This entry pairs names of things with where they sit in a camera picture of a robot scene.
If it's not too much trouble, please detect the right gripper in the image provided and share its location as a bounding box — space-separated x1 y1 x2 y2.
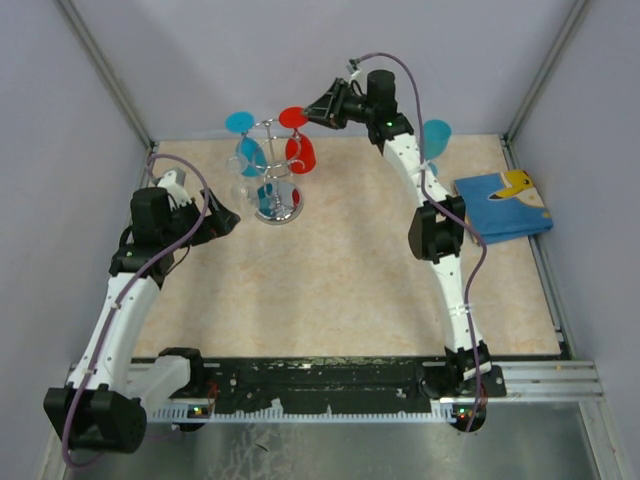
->
298 81 373 132

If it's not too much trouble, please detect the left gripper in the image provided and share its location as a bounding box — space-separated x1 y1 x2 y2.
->
162 188 240 250

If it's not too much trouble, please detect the red wine glass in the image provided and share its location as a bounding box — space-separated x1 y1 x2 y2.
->
278 106 317 175

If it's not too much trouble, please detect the teal wine glass front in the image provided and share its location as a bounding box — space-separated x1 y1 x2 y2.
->
422 119 452 176

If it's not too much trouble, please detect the blue pikachu cloth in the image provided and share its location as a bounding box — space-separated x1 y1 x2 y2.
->
453 169 553 244

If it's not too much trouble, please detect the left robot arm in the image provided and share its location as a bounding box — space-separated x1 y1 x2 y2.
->
43 167 240 453

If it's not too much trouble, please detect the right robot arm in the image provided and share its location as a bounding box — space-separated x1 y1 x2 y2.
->
303 69 492 396

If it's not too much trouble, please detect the chrome wine glass rack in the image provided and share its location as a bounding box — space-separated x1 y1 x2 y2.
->
238 119 303 226

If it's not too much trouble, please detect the blue wine glass back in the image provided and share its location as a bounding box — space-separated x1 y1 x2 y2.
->
225 111 267 178

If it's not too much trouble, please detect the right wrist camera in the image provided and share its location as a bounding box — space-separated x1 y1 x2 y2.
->
347 59 362 84

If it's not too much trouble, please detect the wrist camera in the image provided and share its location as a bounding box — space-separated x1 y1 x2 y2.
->
155 167 186 191
347 59 362 84

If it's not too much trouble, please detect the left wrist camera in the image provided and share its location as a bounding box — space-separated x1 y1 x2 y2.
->
155 167 186 191

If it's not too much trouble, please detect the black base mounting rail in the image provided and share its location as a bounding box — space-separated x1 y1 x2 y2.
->
127 355 506 416

